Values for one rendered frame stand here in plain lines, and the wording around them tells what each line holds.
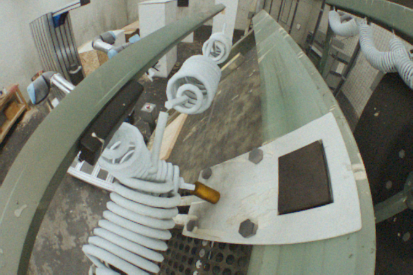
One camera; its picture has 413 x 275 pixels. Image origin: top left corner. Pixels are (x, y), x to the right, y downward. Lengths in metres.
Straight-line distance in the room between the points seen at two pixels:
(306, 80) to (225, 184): 0.16
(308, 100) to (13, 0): 6.21
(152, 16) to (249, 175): 3.31
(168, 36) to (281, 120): 0.15
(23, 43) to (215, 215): 6.05
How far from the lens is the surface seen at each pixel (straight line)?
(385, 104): 0.67
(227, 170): 0.19
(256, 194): 0.15
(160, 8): 3.30
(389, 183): 0.60
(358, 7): 0.85
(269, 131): 0.19
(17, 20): 6.06
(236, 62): 0.84
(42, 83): 1.13
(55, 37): 1.32
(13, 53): 5.89
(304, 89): 0.21
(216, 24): 4.63
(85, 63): 2.87
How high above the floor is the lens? 1.98
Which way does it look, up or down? 46 degrees down
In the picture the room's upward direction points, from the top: 7 degrees clockwise
